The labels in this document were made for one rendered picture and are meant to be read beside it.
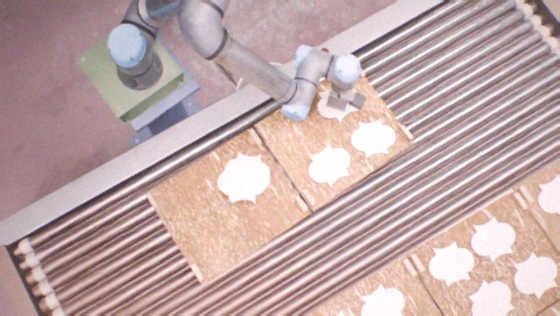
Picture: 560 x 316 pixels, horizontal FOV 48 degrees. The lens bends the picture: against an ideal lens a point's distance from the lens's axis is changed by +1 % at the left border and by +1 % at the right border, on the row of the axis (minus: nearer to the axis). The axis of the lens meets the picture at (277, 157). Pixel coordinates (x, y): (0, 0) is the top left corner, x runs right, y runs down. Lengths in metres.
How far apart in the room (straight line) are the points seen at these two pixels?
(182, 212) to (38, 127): 1.40
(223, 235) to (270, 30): 1.51
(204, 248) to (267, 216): 0.22
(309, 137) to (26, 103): 1.70
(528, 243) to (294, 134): 0.82
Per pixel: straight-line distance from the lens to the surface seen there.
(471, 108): 2.21
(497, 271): 2.10
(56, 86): 3.32
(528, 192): 2.16
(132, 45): 1.96
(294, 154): 2.05
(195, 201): 2.03
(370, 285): 2.00
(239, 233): 2.00
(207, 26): 1.60
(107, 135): 3.16
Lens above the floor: 2.91
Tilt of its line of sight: 75 degrees down
